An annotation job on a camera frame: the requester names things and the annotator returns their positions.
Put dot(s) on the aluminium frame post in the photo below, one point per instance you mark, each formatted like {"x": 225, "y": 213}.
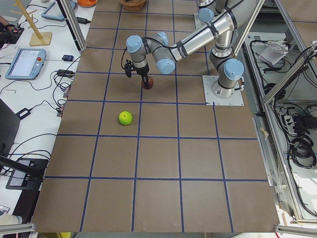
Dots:
{"x": 73, "y": 25}

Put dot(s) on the teach pendant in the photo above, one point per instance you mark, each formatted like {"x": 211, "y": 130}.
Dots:
{"x": 26, "y": 64}
{"x": 53, "y": 12}

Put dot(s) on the teach pendant far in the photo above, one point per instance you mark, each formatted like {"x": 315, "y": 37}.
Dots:
{"x": 53, "y": 12}

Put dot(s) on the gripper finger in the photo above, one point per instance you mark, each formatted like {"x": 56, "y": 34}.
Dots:
{"x": 145, "y": 82}

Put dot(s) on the woven wicker basket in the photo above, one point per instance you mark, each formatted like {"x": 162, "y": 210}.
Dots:
{"x": 133, "y": 5}

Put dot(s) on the wooden mug tree stand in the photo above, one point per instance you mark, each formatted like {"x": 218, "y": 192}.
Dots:
{"x": 38, "y": 38}

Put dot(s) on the orange object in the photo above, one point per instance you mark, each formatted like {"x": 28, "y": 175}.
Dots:
{"x": 87, "y": 3}

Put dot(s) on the teach pendant near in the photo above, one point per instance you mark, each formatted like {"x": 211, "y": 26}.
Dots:
{"x": 26, "y": 64}

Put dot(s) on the green apple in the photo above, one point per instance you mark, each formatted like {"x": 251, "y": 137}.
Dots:
{"x": 125, "y": 118}

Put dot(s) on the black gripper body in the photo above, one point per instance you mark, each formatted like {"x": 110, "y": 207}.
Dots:
{"x": 142, "y": 72}

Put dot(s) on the red apple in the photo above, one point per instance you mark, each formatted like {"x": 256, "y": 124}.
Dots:
{"x": 151, "y": 82}

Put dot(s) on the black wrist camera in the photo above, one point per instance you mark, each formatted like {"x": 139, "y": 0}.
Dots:
{"x": 129, "y": 68}

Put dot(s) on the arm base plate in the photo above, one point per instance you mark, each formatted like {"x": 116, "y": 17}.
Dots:
{"x": 215, "y": 95}
{"x": 198, "y": 21}

